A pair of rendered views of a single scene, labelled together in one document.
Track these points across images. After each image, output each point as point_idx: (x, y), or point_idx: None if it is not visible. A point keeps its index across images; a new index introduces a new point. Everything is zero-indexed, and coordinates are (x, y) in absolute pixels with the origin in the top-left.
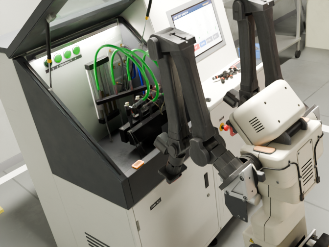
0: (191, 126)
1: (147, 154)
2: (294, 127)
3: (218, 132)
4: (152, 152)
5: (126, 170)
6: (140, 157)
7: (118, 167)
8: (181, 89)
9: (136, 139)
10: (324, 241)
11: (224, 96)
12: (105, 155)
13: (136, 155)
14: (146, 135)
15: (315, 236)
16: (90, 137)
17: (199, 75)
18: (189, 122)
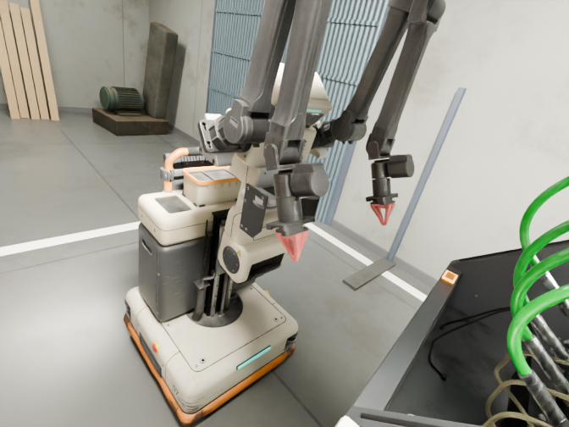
0: (387, 356)
1: (476, 401)
2: None
3: (341, 113)
4: (441, 299)
5: (488, 358)
6: (464, 318)
7: (470, 260)
8: (393, 74)
9: (493, 313)
10: (223, 213)
11: (327, 175)
12: (501, 253)
13: (502, 405)
14: (510, 402)
15: (224, 224)
16: (549, 245)
17: (375, 45)
18: (398, 378)
